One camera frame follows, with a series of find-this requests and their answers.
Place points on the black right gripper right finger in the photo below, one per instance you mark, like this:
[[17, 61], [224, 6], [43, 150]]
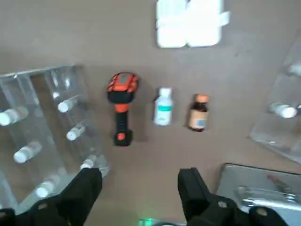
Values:
[[195, 195]]

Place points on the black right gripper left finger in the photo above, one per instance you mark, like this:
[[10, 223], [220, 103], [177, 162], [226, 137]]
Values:
[[80, 200]]

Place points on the orange black barcode scanner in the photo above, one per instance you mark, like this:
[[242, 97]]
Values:
[[122, 99]]

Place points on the brown medicine bottle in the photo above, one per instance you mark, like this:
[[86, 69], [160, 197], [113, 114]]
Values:
[[198, 115]]

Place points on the white medicine bottle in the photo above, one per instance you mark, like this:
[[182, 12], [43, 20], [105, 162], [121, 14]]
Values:
[[162, 110]]

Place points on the small white capped vial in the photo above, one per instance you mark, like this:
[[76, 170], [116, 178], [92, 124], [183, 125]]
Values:
[[88, 162], [9, 116], [44, 188], [65, 105], [24, 153], [283, 110], [74, 133]]

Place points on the large clear acrylic shelf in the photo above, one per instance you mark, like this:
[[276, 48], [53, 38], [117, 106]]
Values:
[[42, 113]]

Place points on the small clear acrylic shelf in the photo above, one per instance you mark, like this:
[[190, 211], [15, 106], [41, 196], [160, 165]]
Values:
[[282, 131]]

